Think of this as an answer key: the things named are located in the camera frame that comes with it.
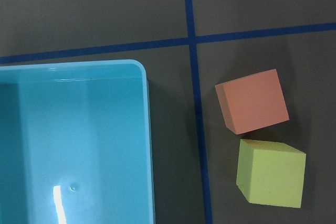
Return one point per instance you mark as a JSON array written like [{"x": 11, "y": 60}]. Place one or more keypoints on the orange foam block left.
[{"x": 252, "y": 102}]

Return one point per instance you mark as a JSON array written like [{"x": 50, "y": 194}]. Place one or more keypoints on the blue plastic bin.
[{"x": 76, "y": 143}]

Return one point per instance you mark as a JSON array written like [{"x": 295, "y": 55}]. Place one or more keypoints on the yellow-green foam block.
[{"x": 270, "y": 173}]

